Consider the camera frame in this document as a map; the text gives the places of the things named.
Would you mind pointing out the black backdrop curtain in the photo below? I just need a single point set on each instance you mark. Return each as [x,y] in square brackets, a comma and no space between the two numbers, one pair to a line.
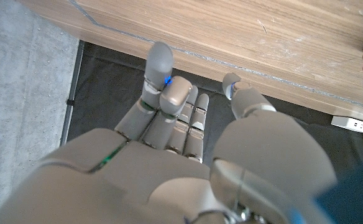
[107,93]

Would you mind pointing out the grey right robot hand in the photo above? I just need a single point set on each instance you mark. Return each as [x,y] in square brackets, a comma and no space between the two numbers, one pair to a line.
[156,180]

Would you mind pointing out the black backdrop stand pole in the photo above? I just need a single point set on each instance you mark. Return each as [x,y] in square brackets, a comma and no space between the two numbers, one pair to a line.
[72,99]

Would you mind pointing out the blue right wrist connector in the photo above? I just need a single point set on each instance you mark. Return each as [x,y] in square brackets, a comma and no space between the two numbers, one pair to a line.
[355,193]

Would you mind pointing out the white power strip box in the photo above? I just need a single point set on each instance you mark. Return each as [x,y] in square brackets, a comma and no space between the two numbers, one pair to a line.
[349,124]

